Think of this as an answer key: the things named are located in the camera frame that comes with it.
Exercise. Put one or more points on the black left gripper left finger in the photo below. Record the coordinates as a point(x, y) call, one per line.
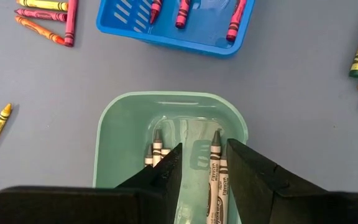
point(89, 205)

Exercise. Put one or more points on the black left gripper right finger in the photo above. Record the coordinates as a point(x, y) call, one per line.
point(275, 199)

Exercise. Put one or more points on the pink crayon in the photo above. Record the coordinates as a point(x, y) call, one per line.
point(182, 14)
point(155, 11)
point(236, 21)
point(39, 14)
point(71, 21)

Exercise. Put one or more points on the teal plastic bin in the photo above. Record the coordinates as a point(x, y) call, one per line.
point(129, 124)

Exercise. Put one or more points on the orange crayon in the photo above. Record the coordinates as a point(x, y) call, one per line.
point(39, 29)

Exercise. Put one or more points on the blue slotted plastic basket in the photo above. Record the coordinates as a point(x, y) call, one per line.
point(182, 40)

